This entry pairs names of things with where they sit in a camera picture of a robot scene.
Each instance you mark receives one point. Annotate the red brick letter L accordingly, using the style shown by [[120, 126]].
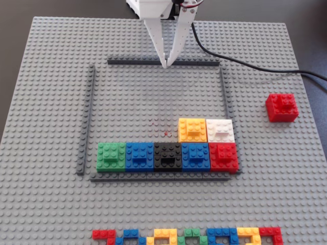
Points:
[[270, 231]]

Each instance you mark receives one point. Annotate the red brick cube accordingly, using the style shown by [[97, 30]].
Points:
[[281, 109], [223, 158]]

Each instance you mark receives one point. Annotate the blue brick cube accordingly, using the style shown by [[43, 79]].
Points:
[[139, 157], [195, 157]]

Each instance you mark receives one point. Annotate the blue brick letter o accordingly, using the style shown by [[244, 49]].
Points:
[[130, 233]]

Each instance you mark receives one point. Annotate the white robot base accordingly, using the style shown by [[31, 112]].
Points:
[[131, 5]]

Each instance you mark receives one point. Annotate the yellow brick letter B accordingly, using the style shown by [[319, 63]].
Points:
[[163, 232]]

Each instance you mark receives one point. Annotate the black brick cube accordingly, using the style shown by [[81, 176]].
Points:
[[167, 153]]

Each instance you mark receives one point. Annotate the dark grey brick wall strip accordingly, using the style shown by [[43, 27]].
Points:
[[153, 176], [127, 61], [87, 114], [224, 89]]

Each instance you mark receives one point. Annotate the yellow brick letter E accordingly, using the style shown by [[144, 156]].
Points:
[[246, 231]]

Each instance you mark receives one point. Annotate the red brick letter t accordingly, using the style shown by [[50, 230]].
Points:
[[102, 234]]

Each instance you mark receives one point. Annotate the blue brick letter G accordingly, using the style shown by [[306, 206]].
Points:
[[219, 232]]

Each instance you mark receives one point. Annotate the grey studded baseplate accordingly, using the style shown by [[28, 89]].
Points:
[[51, 102]]

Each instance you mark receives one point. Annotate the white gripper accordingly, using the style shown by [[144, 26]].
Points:
[[154, 33]]

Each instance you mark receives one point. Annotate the yellow brick cube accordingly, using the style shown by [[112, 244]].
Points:
[[192, 130]]

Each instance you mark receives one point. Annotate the white brick cube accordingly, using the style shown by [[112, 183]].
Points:
[[219, 130]]

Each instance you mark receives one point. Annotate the green brick letter o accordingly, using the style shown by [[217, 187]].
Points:
[[191, 232]]

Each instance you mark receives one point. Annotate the green brick cube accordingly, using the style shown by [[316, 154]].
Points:
[[111, 157]]

